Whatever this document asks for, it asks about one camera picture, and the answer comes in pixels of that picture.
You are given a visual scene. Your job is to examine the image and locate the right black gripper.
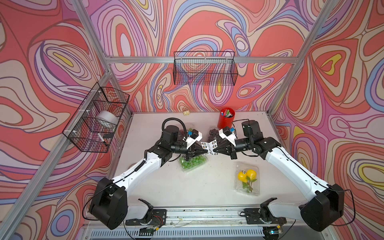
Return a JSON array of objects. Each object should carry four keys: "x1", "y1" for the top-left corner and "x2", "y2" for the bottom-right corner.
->
[{"x1": 212, "y1": 137, "x2": 253, "y2": 160}]

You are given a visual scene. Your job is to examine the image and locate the white fruit sticker sheet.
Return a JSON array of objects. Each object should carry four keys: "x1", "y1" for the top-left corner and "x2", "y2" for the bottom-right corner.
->
[{"x1": 201, "y1": 140, "x2": 218, "y2": 156}]

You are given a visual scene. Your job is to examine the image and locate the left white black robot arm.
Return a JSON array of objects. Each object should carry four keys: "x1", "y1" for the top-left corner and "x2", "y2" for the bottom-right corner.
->
[{"x1": 86, "y1": 118, "x2": 208, "y2": 230}]

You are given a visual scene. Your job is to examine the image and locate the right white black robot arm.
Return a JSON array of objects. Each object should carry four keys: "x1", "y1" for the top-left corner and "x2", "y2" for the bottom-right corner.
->
[{"x1": 214, "y1": 120, "x2": 345, "y2": 232}]

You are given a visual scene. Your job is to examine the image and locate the clear box yellow fruit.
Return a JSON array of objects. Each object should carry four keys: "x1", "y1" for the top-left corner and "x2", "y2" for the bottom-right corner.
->
[{"x1": 234, "y1": 162, "x2": 260, "y2": 196}]

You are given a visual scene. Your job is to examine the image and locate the clear box black green grapes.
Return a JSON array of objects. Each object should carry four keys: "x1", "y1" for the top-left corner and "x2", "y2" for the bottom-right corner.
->
[{"x1": 178, "y1": 155, "x2": 208, "y2": 172}]

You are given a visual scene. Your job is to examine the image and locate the clear box dark purple grapes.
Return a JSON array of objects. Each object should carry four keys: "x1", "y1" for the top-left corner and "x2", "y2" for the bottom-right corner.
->
[{"x1": 208, "y1": 128, "x2": 223, "y2": 144}]

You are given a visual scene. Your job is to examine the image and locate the clear box red green grapes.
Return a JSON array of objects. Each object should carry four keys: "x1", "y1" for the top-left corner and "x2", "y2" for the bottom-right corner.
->
[{"x1": 176, "y1": 123, "x2": 196, "y2": 145}]

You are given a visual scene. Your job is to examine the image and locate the red pen cup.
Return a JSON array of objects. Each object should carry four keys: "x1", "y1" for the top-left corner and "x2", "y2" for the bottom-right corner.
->
[{"x1": 217, "y1": 108, "x2": 235, "y2": 129}]

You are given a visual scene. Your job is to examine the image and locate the marker pen in basket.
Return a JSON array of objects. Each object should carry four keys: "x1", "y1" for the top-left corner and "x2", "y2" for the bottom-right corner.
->
[{"x1": 98, "y1": 133, "x2": 107, "y2": 144}]

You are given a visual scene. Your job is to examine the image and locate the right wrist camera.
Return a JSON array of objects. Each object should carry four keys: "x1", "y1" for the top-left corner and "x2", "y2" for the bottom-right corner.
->
[{"x1": 219, "y1": 127, "x2": 237, "y2": 146}]

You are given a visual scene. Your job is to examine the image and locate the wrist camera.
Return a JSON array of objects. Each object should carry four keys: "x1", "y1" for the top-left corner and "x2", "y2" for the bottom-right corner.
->
[
  {"x1": 186, "y1": 129, "x2": 203, "y2": 149},
  {"x1": 219, "y1": 127, "x2": 237, "y2": 146}
]

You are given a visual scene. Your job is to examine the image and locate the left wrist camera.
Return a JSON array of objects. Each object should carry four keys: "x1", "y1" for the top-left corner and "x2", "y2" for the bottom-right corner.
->
[{"x1": 186, "y1": 129, "x2": 203, "y2": 149}]

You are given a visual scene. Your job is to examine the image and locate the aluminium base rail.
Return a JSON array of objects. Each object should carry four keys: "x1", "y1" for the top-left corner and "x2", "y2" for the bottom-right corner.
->
[{"x1": 76, "y1": 206, "x2": 337, "y2": 240}]

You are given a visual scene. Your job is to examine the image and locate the black wire basket back wall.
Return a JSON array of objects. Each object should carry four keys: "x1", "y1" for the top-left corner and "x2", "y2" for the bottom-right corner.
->
[{"x1": 173, "y1": 50, "x2": 239, "y2": 86}]

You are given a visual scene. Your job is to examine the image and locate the black wire basket wall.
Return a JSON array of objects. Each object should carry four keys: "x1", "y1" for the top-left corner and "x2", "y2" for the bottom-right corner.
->
[
  {"x1": 63, "y1": 83, "x2": 130, "y2": 153},
  {"x1": 173, "y1": 50, "x2": 239, "y2": 86}
]

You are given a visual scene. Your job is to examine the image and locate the black wire basket left wall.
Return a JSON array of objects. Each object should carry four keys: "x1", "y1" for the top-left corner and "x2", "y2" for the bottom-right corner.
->
[{"x1": 63, "y1": 83, "x2": 130, "y2": 153}]

